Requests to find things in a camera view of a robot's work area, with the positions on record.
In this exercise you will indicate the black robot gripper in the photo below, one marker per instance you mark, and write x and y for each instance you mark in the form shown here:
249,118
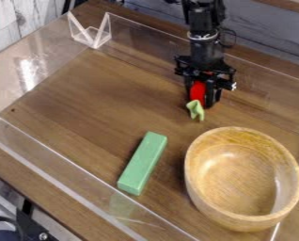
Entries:
205,65

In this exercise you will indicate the red ball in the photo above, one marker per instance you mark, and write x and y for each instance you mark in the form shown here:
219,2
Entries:
198,91

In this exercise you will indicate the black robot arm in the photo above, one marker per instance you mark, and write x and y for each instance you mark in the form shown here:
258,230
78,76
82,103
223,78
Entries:
205,17

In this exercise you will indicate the long green rectangular block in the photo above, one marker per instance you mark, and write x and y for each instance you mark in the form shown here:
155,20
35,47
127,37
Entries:
146,157

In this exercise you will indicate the wooden bowl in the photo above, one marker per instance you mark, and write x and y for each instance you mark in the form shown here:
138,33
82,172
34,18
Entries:
242,178

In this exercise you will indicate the black metal clamp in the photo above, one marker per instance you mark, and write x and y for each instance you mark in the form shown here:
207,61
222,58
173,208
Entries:
34,231

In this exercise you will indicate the clear acrylic tray wall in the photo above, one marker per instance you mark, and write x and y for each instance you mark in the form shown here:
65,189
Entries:
77,108

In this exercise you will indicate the clear acrylic corner bracket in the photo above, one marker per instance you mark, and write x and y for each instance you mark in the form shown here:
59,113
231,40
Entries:
93,36

